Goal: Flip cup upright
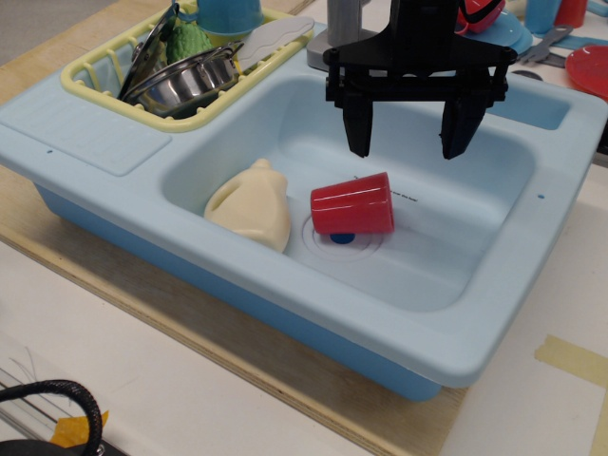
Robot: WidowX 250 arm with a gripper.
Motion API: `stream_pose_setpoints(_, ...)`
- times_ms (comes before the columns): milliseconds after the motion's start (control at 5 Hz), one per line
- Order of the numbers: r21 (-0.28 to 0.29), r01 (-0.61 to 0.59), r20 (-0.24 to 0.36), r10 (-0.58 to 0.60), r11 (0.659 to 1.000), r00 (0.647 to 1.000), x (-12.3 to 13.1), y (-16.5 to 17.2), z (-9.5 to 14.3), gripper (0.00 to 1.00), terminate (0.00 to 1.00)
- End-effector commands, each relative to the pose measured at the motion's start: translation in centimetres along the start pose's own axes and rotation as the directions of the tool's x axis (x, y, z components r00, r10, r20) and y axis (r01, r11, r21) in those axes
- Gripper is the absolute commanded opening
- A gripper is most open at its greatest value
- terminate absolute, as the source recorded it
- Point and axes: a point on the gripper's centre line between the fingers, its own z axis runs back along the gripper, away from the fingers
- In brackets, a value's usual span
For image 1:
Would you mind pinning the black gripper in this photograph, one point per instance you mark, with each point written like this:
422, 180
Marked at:
467, 75

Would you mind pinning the red plastic cup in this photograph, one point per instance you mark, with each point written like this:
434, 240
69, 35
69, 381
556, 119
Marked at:
359, 206

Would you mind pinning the blue tumbler cup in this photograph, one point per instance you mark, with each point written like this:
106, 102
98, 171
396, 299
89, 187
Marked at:
539, 15

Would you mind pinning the red tumbler cup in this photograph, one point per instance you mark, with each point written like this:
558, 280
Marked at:
571, 13

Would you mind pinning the blue cup in rack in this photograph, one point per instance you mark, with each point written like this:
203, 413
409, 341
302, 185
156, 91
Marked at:
225, 17

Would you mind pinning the grey toy faucet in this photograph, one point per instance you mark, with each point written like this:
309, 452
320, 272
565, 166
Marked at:
353, 56

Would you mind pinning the light blue plate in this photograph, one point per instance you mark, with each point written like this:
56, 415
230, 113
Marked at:
506, 31

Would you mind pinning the blue drain plug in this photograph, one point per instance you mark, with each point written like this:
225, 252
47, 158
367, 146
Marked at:
342, 238

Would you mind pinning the grey toy fork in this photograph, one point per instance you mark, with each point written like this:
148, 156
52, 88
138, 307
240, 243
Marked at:
541, 50

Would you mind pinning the light blue toy sink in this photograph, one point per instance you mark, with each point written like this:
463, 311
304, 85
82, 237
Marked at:
415, 310

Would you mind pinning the grey toy knife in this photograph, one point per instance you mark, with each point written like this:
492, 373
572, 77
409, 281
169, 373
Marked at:
264, 40

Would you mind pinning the cream toy detergent bottle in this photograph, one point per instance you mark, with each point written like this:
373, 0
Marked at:
254, 205

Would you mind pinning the red plate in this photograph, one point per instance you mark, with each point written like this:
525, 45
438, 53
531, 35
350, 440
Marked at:
587, 69

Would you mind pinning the stainless steel pot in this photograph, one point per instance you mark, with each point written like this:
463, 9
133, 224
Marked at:
180, 89

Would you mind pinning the green toy vegetable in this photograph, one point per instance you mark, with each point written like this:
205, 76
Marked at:
186, 40

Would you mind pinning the metal pot lid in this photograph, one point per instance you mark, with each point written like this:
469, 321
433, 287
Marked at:
146, 58

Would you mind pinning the yellow masking tape strip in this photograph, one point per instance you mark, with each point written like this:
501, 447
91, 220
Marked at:
578, 361

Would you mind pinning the yellow dish drying rack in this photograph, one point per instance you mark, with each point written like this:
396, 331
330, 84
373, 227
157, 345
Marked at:
97, 77

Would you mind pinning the orange tape piece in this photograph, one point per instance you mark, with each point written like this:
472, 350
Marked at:
70, 432

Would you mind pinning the red mug with handle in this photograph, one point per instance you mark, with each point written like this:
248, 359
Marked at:
476, 16

